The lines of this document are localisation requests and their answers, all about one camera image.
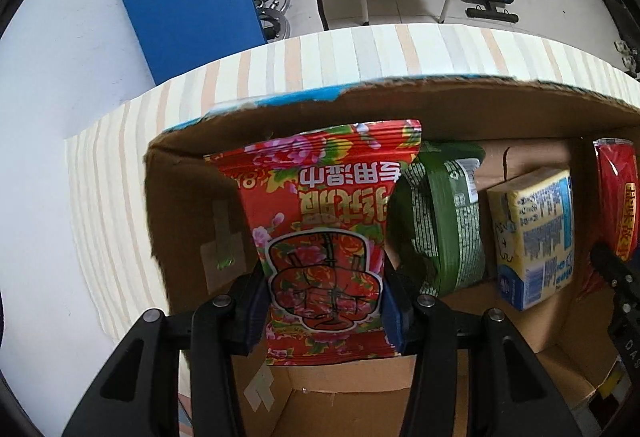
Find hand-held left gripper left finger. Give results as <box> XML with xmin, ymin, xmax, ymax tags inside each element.
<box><xmin>60</xmin><ymin>273</ymin><xmax>271</xmax><ymax>437</ymax></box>

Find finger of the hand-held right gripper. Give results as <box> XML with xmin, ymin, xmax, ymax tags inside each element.
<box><xmin>589</xmin><ymin>242</ymin><xmax>640</xmax><ymax>318</ymax></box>

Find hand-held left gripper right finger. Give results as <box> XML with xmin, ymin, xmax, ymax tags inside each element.
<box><xmin>382</xmin><ymin>269</ymin><xmax>584</xmax><ymax>437</ymax></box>

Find red floral packet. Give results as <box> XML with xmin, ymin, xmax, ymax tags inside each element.
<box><xmin>202</xmin><ymin>118</ymin><xmax>424</xmax><ymax>368</ymax></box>

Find cardboard box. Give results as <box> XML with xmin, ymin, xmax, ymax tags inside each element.
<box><xmin>143</xmin><ymin>74</ymin><xmax>640</xmax><ymax>437</ymax></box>

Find red and yellow packet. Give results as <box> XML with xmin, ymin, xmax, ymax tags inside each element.
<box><xmin>592</xmin><ymin>137</ymin><xmax>640</xmax><ymax>270</ymax></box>

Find yellow and blue packet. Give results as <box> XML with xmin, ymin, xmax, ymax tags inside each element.
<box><xmin>486</xmin><ymin>167</ymin><xmax>576</xmax><ymax>312</ymax></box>

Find green snack packet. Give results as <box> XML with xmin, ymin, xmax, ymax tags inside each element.
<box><xmin>387</xmin><ymin>141</ymin><xmax>489</xmax><ymax>299</ymax></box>

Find small chrome dumbbell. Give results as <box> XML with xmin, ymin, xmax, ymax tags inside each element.
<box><xmin>614</xmin><ymin>40</ymin><xmax>640</xmax><ymax>80</ymax></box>

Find striped tablecloth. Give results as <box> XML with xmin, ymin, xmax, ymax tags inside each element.
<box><xmin>65</xmin><ymin>24</ymin><xmax>640</xmax><ymax>437</ymax></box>

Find chrome weight plate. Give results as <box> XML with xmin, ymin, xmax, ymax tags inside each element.
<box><xmin>255</xmin><ymin>0</ymin><xmax>291</xmax><ymax>18</ymax></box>
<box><xmin>257</xmin><ymin>10</ymin><xmax>292</xmax><ymax>40</ymax></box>

